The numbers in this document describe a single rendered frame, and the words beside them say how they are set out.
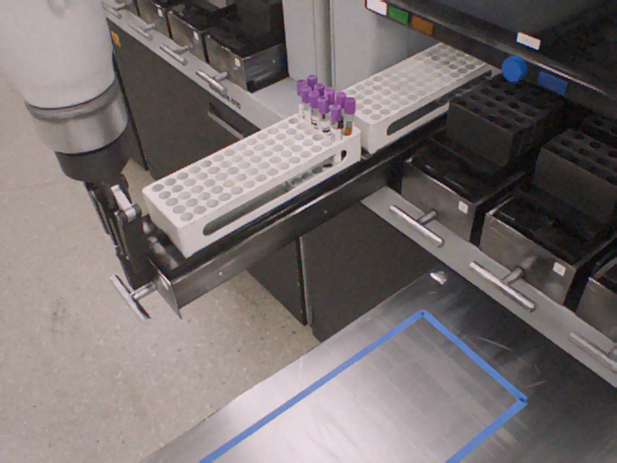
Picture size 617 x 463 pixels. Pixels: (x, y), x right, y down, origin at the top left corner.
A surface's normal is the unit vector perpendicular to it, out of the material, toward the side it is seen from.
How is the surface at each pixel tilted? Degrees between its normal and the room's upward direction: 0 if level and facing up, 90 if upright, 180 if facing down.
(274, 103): 0
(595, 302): 90
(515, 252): 90
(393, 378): 0
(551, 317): 90
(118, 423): 0
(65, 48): 92
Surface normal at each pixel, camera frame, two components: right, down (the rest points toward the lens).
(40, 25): 0.33, 0.59
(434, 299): -0.05, -0.72
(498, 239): -0.78, 0.47
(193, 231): 0.62, 0.52
